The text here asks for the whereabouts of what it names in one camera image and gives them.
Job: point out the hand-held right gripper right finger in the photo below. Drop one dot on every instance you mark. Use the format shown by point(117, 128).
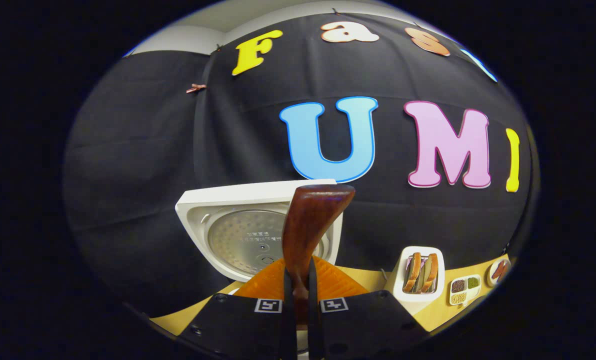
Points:
point(314, 325)

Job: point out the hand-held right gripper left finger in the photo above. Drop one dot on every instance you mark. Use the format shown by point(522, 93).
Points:
point(288, 325)

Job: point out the brown wooden spoon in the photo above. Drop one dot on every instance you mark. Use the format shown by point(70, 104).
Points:
point(313, 215)

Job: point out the white rice cooker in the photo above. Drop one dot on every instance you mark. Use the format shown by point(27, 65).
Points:
point(198, 210)

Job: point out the white toaster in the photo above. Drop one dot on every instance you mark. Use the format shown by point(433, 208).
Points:
point(398, 301)

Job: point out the toast bread slice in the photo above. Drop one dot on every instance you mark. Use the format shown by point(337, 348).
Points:
point(413, 272)
point(429, 272)

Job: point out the white divided bean dish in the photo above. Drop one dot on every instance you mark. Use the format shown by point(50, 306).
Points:
point(459, 299)

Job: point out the white oval plate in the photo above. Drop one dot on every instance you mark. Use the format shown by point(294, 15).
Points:
point(490, 277)

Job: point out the red meat slice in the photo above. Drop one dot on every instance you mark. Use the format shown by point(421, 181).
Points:
point(506, 269)
point(498, 270)

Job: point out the black backdrop cloth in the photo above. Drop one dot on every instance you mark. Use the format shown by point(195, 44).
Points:
point(153, 150)

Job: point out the copper clip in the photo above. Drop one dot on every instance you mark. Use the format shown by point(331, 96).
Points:
point(196, 88)

